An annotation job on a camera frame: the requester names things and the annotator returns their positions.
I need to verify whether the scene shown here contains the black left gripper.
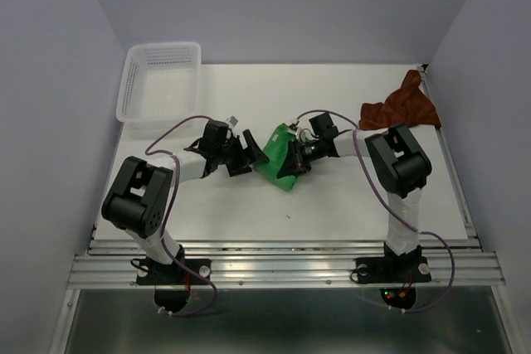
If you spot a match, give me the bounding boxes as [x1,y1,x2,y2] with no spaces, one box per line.
[216,129,269,177]

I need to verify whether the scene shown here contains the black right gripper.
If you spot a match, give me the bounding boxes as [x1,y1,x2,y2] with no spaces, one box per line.
[277,137,324,179]

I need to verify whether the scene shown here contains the green microfiber towel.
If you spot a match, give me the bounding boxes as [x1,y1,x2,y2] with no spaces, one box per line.
[253,123,298,192]

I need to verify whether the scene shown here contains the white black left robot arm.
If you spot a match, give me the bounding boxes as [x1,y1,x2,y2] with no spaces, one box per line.
[101,117,269,283]

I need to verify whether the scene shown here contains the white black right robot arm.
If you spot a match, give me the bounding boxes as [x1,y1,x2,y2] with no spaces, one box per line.
[276,111,432,279]

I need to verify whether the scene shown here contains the white perforated plastic basket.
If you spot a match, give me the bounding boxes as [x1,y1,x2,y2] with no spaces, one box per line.
[115,41,202,125]

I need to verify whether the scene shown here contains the brown microfiber towel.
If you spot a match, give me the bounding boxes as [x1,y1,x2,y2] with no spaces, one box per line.
[359,70,441,130]

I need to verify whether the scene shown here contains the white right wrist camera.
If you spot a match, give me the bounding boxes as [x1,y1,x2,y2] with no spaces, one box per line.
[288,121,302,138]

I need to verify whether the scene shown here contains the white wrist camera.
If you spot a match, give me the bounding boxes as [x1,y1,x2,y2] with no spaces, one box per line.
[225,116,238,128]
[288,121,302,138]

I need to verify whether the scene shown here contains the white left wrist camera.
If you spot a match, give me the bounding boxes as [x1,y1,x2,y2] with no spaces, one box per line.
[225,116,238,128]

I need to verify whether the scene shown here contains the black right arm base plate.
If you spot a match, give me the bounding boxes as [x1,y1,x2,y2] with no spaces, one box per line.
[350,253,431,286]

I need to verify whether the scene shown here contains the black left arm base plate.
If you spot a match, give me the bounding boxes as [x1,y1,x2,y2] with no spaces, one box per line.
[129,258,207,286]

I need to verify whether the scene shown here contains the aluminium mounting rail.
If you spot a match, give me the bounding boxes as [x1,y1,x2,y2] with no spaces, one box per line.
[67,238,505,289]

